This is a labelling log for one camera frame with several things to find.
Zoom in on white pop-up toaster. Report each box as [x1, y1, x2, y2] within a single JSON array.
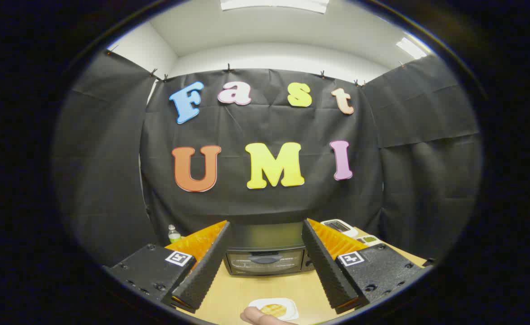
[[321, 219, 359, 239]]

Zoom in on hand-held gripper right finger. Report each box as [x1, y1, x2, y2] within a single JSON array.
[[302, 218, 432, 315]]

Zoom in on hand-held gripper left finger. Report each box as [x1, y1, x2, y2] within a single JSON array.
[[104, 220, 231, 314]]

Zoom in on large ceiling light panel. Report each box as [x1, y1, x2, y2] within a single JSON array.
[[220, 0, 330, 14]]

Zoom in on white square plate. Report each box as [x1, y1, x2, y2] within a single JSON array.
[[248, 297, 300, 321]]

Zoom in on black toaster oven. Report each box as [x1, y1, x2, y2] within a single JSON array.
[[223, 222, 316, 276]]

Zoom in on round golden bread bun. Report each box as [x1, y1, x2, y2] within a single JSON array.
[[260, 304, 288, 318]]

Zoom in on small ceiling light panel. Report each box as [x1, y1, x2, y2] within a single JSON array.
[[396, 37, 428, 60]]

